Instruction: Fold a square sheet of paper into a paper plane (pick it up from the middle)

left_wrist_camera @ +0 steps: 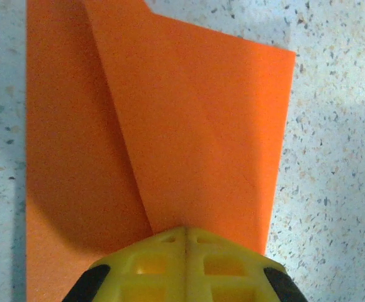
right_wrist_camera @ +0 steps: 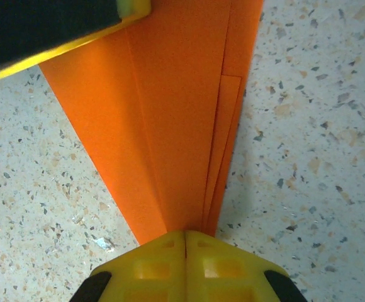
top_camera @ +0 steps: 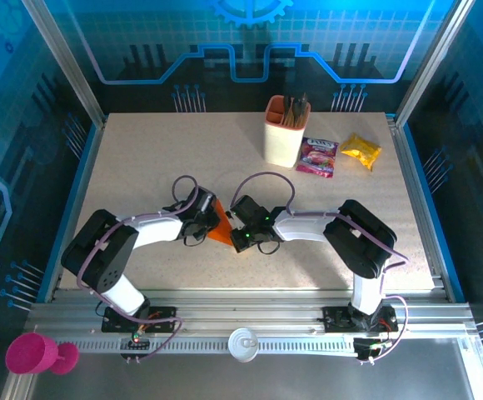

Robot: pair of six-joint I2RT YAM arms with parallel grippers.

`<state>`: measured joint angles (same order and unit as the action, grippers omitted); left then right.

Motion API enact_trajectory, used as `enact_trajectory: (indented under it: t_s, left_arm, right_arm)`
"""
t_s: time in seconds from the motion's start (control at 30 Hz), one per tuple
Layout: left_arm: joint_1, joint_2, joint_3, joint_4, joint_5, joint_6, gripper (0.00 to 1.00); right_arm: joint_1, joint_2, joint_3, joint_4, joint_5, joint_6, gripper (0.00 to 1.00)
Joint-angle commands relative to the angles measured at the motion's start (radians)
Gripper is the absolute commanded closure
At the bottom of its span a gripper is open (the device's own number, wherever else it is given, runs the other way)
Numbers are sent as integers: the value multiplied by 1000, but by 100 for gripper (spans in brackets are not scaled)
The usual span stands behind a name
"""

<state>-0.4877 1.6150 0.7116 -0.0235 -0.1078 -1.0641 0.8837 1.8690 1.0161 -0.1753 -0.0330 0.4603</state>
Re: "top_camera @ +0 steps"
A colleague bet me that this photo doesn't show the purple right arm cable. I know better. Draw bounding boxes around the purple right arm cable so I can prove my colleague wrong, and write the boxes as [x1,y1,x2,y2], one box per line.
[232,172,411,366]

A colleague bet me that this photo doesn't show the yellow snack bag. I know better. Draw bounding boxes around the yellow snack bag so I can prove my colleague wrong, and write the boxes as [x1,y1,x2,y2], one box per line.
[340,132,383,173]

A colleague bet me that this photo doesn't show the aluminium frame post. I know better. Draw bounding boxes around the aluminium frame post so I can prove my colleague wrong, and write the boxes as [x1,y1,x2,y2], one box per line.
[395,0,476,126]
[21,0,106,126]

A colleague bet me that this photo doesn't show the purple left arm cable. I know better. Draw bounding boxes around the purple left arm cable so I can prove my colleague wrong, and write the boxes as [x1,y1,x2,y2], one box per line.
[76,174,184,363]

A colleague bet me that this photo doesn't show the pink plastic goblet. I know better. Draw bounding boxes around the pink plastic goblet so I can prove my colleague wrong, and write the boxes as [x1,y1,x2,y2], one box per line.
[4,332,80,376]

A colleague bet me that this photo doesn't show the white utensil holder orange rim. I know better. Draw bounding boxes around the white utensil holder orange rim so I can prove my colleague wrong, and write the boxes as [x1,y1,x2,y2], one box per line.
[263,94,311,168]

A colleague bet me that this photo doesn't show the orange square paper sheet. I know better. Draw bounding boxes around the orange square paper sheet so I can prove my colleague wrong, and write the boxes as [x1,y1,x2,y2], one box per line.
[206,199,234,248]

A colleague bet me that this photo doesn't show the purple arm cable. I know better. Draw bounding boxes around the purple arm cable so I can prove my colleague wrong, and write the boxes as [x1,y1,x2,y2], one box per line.
[232,172,411,366]
[76,174,184,363]

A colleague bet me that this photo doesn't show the brown wooden utensil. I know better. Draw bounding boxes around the brown wooden utensil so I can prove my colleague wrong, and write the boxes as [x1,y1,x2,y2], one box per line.
[285,99,309,127]

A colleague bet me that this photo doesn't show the small black controller board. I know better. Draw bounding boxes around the small black controller board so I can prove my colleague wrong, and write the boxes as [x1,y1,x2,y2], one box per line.
[352,337,392,364]
[119,332,152,363]

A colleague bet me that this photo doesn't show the white slotted cable duct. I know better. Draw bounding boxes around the white slotted cable duct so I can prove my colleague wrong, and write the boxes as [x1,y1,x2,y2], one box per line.
[64,335,361,356]

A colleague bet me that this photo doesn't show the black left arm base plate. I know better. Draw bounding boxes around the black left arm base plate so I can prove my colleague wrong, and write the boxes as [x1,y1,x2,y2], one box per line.
[101,305,179,334]

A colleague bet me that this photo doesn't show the long aluminium frame rail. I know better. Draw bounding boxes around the long aluminium frame rail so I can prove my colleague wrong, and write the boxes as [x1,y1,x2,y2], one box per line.
[24,287,476,339]

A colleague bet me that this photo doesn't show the purple candy bag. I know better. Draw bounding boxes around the purple candy bag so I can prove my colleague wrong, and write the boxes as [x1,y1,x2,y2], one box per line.
[295,136,340,179]

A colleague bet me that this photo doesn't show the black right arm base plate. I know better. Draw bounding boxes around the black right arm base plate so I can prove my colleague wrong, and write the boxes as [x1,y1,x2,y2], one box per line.
[322,305,399,333]

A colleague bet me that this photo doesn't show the aluminium side rail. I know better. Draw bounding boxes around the aluminium side rail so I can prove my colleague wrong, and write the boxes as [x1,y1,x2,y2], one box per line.
[385,114,455,303]
[43,114,109,303]

